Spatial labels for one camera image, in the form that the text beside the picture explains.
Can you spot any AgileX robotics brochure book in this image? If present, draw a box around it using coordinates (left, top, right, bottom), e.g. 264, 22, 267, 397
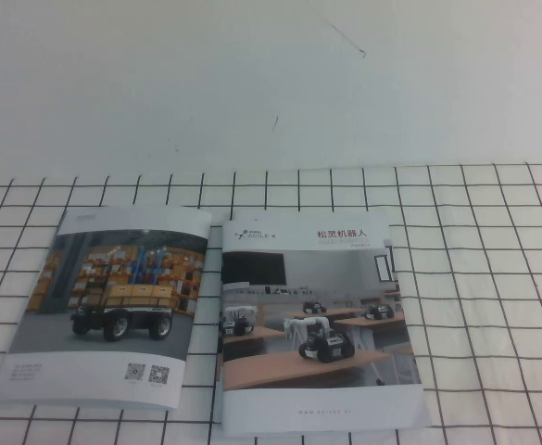
0, 205, 434, 430

